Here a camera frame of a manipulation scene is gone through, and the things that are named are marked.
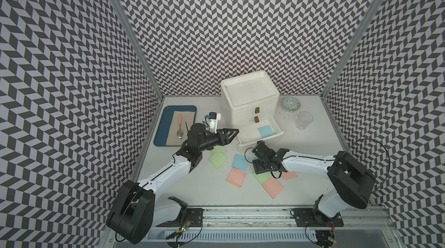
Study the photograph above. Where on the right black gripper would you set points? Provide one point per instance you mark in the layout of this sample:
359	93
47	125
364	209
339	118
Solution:
258	167

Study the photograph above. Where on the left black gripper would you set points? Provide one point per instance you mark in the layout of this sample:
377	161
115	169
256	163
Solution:
225	140

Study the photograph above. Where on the blue sticky note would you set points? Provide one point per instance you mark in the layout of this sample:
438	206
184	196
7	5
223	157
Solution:
240	163
266	131

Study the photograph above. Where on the white bottom drawer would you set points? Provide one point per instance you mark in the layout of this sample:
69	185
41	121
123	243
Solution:
249	135

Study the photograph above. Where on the white drawer cabinet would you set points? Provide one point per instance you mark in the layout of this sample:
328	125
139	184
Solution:
249	98

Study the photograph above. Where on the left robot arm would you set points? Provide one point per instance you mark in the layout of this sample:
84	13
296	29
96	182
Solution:
138	207

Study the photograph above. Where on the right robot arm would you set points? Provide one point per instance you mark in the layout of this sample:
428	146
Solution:
352	182

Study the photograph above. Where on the green sticky note upper left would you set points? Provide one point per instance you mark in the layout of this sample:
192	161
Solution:
218	149

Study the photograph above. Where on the green sticky note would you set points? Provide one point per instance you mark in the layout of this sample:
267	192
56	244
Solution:
217	159
218	149
262	178

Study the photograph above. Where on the green sticky note lower left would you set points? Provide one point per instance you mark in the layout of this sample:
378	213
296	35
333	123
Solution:
217	159

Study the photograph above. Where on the green sticky note centre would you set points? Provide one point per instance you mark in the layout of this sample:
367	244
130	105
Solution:
262	178

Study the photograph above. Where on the pink sticky note right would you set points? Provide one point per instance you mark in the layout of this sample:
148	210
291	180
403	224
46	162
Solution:
288	175

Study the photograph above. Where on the pink sticky note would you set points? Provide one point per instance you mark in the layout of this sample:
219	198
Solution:
236	177
273	187
288	175

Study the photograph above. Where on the pink sticky note bottom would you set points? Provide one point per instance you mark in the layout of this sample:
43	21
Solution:
273	187

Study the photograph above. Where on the pink sticky note left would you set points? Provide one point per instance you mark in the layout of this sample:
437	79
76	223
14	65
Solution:
236	177

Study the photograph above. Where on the beige mat on tray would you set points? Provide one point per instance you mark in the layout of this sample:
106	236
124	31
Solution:
188	121

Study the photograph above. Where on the clear plastic cup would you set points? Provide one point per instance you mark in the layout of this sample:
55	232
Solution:
304	119

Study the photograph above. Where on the blue tray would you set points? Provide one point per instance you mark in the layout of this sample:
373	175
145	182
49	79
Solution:
165	121

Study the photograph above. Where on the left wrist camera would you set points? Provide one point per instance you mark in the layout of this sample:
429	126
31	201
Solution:
211	121

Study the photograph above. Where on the pink handled spoon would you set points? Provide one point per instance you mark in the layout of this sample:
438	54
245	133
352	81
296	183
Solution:
180	132

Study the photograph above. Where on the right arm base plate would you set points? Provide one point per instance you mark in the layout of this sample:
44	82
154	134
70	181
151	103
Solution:
307	217

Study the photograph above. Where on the aluminium front rail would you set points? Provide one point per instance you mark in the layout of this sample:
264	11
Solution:
268	217

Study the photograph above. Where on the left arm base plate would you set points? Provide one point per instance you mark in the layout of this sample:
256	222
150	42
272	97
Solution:
194	215

